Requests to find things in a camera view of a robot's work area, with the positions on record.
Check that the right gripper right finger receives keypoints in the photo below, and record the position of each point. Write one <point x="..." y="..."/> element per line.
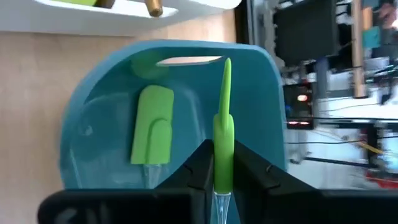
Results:
<point x="264" y="193"/>

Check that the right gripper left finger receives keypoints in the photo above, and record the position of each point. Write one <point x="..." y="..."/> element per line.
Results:
<point x="202" y="174"/>

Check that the teal plastic bin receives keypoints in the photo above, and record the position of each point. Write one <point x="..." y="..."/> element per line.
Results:
<point x="109" y="109"/>

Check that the white plastic bin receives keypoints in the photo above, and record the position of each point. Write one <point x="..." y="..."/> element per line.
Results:
<point x="62" y="18"/>

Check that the lime green silicone spoon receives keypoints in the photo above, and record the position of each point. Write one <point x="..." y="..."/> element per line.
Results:
<point x="74" y="2"/>

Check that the black background screen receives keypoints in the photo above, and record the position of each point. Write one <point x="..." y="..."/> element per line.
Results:
<point x="304" y="28"/>

